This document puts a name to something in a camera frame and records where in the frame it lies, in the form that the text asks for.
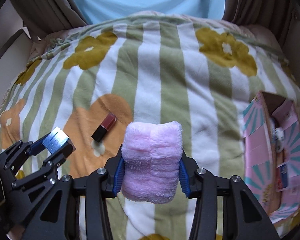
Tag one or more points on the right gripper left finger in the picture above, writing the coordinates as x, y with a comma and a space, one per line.
57, 217

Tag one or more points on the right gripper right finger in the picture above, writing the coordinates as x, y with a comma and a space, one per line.
243, 215

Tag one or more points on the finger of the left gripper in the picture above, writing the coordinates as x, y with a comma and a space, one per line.
13, 158
37, 184

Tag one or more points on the silver blue small box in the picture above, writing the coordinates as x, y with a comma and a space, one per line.
56, 139

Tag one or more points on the red black lipstick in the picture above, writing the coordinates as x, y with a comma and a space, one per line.
104, 127

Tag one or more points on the pink fluffy towel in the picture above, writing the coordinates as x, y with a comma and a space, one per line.
151, 153

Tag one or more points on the cardboard box with pink lining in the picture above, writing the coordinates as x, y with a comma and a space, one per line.
261, 159

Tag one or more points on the white spotted sock ball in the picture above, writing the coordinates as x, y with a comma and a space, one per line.
278, 135

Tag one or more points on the striped floral blanket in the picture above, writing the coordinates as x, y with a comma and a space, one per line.
153, 68

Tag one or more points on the brown curtain left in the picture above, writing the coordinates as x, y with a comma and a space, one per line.
43, 17

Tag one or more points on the brown curtain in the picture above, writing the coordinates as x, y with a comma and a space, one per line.
275, 15
43, 17

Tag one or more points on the brown curtain right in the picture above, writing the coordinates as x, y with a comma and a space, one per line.
275, 15

